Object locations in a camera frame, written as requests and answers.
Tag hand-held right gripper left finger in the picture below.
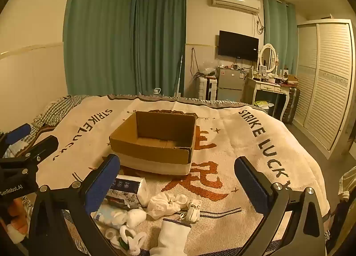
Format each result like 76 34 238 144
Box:
28 154 121 256

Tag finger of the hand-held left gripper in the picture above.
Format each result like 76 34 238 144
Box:
0 123 32 160
0 135 59 168

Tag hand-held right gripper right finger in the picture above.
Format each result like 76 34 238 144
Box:
234 156 328 256

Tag floral tissue pack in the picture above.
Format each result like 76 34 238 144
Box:
107 174 151 209

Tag clear cotton pad bag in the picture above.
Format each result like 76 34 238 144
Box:
93 204 131 228

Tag white sock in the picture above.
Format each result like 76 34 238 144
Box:
150 218 192 256
126 209 147 228

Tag small white pouch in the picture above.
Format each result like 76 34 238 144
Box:
181 200 202 222

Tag white and green hair band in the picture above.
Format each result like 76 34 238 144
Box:
119 225 147 255

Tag brown cardboard box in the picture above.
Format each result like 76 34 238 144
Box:
109 111 197 176

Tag person's left hand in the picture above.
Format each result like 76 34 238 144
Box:
6 198 30 231

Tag checked bed sheet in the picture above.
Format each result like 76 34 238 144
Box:
28 95 89 139

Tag printed cream blanket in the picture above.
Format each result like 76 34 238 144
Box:
36 94 331 256

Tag trash bin with bag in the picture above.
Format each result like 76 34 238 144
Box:
252 100 276 112

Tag dark suitcase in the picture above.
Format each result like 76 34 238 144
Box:
282 86 301 124

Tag hanging clothes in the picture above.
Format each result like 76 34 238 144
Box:
324 165 356 251

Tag white vanity table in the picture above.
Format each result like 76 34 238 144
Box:
245 76 295 123

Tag silver mini fridge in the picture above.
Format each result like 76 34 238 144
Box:
216 67 247 103

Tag white suitcase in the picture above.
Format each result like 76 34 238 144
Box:
198 76 218 100

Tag wide green curtain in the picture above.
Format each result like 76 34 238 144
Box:
63 0 137 96

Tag clear plastic bag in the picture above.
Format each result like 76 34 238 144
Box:
200 62 217 77

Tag white louvered wardrobe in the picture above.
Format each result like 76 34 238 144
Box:
292 19 354 159

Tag oval white vanity mirror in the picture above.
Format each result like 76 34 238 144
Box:
259 43 279 74

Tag white mop pole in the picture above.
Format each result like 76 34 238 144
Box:
175 47 184 98

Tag narrow green curtain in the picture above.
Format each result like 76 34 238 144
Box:
263 0 298 77

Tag green corner curtain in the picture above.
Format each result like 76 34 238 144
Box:
133 0 187 97

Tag white air conditioner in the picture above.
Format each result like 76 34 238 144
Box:
210 0 262 14

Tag black wall television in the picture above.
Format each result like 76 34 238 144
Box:
218 30 260 61

